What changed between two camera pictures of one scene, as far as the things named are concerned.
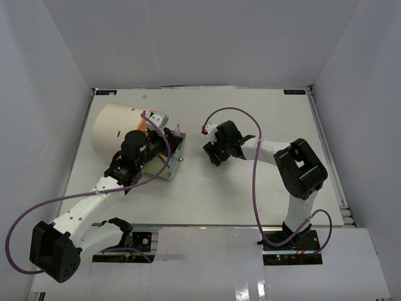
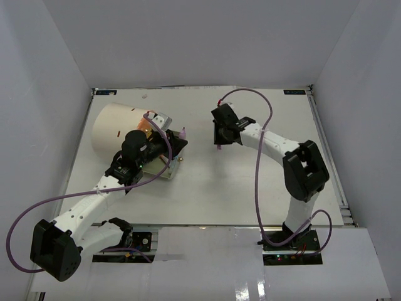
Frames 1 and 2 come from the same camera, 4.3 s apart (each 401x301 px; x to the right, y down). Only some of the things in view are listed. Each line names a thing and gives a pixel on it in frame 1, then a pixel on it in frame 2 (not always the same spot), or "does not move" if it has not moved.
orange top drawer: (142, 125) does not move
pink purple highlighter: (178, 130) to (183, 135)
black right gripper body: (220, 148) to (223, 139)
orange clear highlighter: (164, 158) does not move
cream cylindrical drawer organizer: (111, 122) does not move
